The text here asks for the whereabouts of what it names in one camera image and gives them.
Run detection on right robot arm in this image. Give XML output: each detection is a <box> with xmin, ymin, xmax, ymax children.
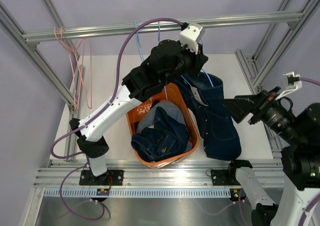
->
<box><xmin>222</xmin><ymin>87</ymin><xmax>320</xmax><ymax>225</ymax></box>

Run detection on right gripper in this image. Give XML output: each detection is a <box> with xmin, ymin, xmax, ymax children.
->
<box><xmin>221</xmin><ymin>86</ymin><xmax>305</xmax><ymax>144</ymax></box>

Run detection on purple cable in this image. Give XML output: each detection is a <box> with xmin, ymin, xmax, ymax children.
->
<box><xmin>299</xmin><ymin>77</ymin><xmax>320</xmax><ymax>86</ymax></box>
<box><xmin>50</xmin><ymin>18</ymin><xmax>186</xmax><ymax>220</ymax></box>

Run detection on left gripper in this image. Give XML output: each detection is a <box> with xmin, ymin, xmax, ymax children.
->
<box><xmin>160</xmin><ymin>40</ymin><xmax>208</xmax><ymax>86</ymax></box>

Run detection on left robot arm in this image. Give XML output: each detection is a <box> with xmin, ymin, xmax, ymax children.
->
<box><xmin>69</xmin><ymin>39</ymin><xmax>208</xmax><ymax>185</ymax></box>

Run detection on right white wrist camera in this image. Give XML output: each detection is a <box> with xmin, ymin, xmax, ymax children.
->
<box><xmin>276</xmin><ymin>72</ymin><xmax>302</xmax><ymax>100</ymax></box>

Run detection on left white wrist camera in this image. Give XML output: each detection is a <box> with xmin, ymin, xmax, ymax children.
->
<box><xmin>179</xmin><ymin>22</ymin><xmax>205</xmax><ymax>55</ymax></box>

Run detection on front aluminium frame rail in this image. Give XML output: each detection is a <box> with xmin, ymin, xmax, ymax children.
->
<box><xmin>33</xmin><ymin>158</ymin><xmax>284</xmax><ymax>188</ymax></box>

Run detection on white slotted cable duct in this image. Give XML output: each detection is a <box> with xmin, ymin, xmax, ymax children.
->
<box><xmin>44</xmin><ymin>187</ymin><xmax>231</xmax><ymax>198</ymax></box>

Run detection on light blue hanger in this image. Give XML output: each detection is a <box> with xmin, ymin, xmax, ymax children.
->
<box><xmin>195</xmin><ymin>39</ymin><xmax>214</xmax><ymax>87</ymax></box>
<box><xmin>135</xmin><ymin>32</ymin><xmax>145</xmax><ymax>62</ymax></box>
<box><xmin>157</xmin><ymin>22</ymin><xmax>170</xmax><ymax>99</ymax></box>

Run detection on pink hanger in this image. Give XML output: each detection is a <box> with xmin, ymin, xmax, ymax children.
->
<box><xmin>53</xmin><ymin>27</ymin><xmax>80</xmax><ymax>110</ymax></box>
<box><xmin>59</xmin><ymin>26</ymin><xmax>94</xmax><ymax>109</ymax></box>

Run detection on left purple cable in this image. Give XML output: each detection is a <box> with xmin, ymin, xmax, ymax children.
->
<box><xmin>50</xmin><ymin>18</ymin><xmax>186</xmax><ymax>220</ymax></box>

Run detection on dark blue denim garment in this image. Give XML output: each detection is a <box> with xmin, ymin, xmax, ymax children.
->
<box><xmin>131</xmin><ymin>108</ymin><xmax>192</xmax><ymax>162</ymax></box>

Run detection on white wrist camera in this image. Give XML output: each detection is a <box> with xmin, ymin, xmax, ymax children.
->
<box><xmin>179</xmin><ymin>22</ymin><xmax>205</xmax><ymax>55</ymax></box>
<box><xmin>276</xmin><ymin>72</ymin><xmax>302</xmax><ymax>100</ymax></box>

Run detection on aluminium hanging rail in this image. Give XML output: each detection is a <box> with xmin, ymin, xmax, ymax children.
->
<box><xmin>22</xmin><ymin>11</ymin><xmax>304</xmax><ymax>44</ymax></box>

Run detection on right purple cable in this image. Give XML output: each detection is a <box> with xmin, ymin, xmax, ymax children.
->
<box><xmin>299</xmin><ymin>77</ymin><xmax>320</xmax><ymax>86</ymax></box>

